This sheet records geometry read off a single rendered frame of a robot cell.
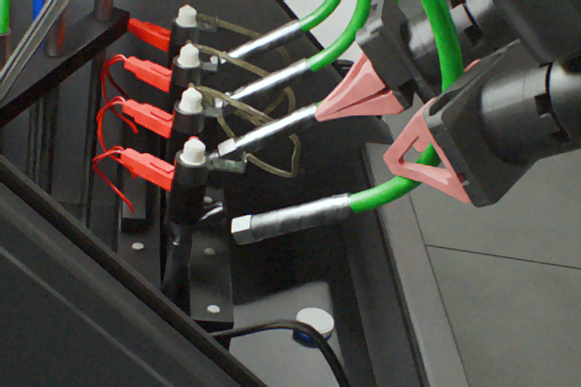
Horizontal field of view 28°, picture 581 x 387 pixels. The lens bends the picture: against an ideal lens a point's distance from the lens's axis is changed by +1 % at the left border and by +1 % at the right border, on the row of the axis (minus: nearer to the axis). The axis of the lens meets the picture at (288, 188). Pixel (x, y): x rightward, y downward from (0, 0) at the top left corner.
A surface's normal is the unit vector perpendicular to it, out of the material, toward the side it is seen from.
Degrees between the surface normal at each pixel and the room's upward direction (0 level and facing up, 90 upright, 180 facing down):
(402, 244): 0
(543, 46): 114
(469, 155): 47
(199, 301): 0
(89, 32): 0
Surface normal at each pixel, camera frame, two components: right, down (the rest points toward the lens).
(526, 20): -0.53, 0.66
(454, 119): 0.59, -0.18
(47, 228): 0.79, -0.54
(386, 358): -0.98, -0.09
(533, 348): 0.18, -0.81
